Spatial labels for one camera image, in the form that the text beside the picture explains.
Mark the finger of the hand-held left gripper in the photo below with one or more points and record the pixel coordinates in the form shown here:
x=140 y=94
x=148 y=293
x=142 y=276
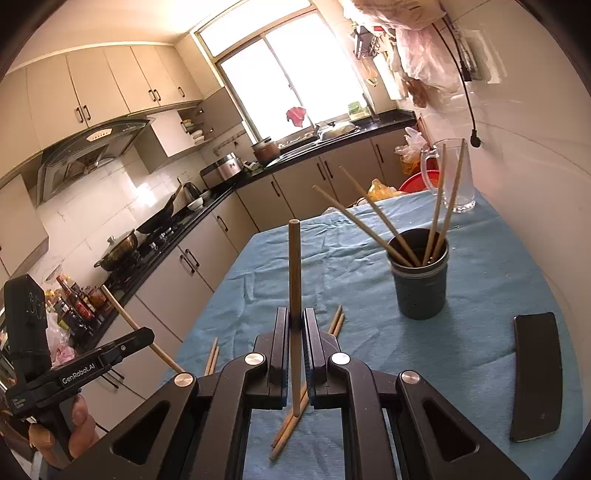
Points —
x=134 y=342

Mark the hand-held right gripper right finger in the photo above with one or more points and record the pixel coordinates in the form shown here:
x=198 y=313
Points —
x=311 y=360

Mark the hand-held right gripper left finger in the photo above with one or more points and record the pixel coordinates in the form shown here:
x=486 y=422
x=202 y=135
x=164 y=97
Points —
x=282 y=360

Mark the bunch of wooden chopsticks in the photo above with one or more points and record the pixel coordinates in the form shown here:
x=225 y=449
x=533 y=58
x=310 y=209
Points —
x=287 y=424

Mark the dark grey utensil holder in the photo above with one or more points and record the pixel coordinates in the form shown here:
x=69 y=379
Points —
x=420 y=295

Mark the person's left hand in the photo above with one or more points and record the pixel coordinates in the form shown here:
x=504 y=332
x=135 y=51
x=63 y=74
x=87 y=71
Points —
x=82 y=424

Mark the row of sauce bottles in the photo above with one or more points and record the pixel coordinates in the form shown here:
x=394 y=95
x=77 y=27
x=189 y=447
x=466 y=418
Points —
x=76 y=304

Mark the beige lower kitchen cabinets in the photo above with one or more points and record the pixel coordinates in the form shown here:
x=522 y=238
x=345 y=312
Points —
x=161 y=286

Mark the beige kitchen cabinets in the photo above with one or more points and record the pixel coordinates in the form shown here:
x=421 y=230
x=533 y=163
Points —
x=161 y=286
x=92 y=87

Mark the blue tablecloth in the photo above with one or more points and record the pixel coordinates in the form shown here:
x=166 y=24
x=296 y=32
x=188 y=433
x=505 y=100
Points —
x=360 y=295

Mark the steel pot with lid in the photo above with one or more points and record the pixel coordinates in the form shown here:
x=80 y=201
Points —
x=117 y=251

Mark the gas stove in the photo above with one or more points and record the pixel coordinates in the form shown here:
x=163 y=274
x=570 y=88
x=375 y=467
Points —
x=157 y=244

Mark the black wok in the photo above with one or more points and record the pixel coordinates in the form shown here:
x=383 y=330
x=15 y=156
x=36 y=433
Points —
x=157 y=219

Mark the white bowl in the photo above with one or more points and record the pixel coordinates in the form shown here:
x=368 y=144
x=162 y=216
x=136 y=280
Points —
x=195 y=204

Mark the electric kettle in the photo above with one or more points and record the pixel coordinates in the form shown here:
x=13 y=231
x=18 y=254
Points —
x=191 y=191

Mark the black kitchen countertop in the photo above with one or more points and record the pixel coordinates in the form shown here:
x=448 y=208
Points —
x=217 y=196

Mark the range hood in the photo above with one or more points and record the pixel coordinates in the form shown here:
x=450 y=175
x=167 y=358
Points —
x=87 y=152

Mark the yellow plastic bag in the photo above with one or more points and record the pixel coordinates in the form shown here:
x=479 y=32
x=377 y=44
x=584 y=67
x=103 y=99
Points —
x=381 y=190

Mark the silver rice cooker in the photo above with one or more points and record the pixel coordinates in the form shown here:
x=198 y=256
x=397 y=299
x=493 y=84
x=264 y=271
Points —
x=221 y=170

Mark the red plastic basin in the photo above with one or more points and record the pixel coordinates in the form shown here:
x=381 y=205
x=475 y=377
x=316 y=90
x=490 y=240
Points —
x=415 y=182

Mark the brown clay pot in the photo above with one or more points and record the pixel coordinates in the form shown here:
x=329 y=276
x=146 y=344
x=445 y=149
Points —
x=265 y=152

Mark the black smartphone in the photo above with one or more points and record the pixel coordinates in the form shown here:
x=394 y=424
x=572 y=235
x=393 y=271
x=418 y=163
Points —
x=535 y=378

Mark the steel pot lid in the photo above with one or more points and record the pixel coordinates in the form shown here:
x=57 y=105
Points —
x=339 y=130

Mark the clear glass pitcher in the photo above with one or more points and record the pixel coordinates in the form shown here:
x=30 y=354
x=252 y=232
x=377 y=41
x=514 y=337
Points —
x=466 y=184

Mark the white plastic bag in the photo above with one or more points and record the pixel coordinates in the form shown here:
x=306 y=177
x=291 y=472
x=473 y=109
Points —
x=408 y=145

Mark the pink cloth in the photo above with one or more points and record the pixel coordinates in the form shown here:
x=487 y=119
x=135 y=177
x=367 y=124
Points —
x=295 y=116

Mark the beige upper kitchen cabinets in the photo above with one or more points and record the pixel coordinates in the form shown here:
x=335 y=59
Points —
x=92 y=87

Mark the kitchen window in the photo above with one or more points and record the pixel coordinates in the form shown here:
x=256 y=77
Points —
x=277 y=69

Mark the hanging plastic bags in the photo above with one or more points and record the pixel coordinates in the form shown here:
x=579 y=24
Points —
x=415 y=46

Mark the open wall cabinet with dishes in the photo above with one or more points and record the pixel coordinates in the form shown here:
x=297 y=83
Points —
x=221 y=110

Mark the black wall utensil rack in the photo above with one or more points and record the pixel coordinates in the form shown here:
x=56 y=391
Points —
x=364 y=41

